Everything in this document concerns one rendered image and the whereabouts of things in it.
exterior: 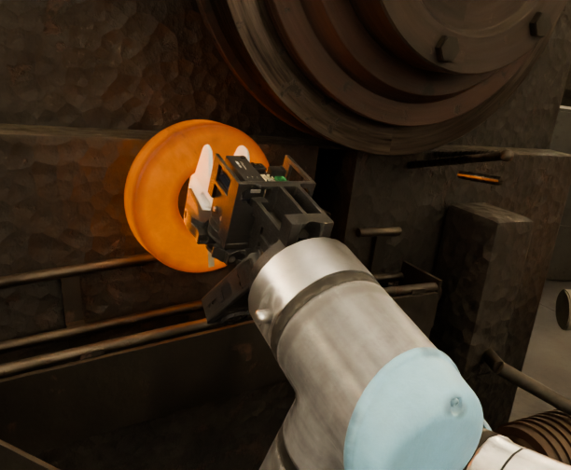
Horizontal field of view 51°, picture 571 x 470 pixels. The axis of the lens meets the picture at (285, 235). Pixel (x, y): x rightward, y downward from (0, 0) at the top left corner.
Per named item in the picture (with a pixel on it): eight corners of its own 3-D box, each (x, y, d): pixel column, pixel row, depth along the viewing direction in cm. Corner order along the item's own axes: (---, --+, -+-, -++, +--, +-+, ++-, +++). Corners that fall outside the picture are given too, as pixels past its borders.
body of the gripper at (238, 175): (287, 151, 54) (358, 224, 45) (267, 231, 58) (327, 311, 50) (208, 149, 50) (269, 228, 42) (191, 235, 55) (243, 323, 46)
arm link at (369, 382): (332, 542, 34) (413, 415, 29) (245, 380, 42) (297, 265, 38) (447, 511, 39) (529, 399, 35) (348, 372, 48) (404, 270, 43)
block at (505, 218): (411, 348, 94) (441, 200, 88) (450, 341, 98) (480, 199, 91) (462, 383, 86) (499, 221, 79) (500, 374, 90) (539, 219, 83)
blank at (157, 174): (116, 124, 57) (127, 129, 54) (259, 114, 65) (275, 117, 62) (128, 276, 62) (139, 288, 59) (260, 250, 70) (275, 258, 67)
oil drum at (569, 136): (455, 248, 357) (488, 94, 332) (522, 243, 387) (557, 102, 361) (538, 285, 308) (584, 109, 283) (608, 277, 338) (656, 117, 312)
